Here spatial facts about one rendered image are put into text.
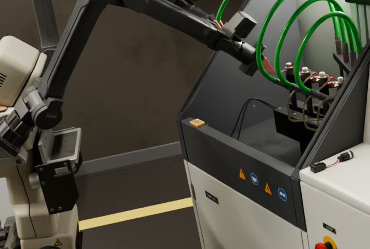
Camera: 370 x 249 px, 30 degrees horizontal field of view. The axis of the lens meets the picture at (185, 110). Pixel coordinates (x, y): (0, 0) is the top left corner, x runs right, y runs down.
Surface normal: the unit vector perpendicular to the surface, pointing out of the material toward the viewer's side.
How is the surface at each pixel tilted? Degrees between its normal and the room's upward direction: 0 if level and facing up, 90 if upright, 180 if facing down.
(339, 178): 0
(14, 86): 90
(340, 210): 90
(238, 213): 90
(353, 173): 0
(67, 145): 0
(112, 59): 90
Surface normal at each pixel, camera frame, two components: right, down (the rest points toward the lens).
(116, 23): 0.10, 0.33
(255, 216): -0.86, 0.33
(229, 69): 0.47, 0.22
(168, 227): -0.18, -0.92
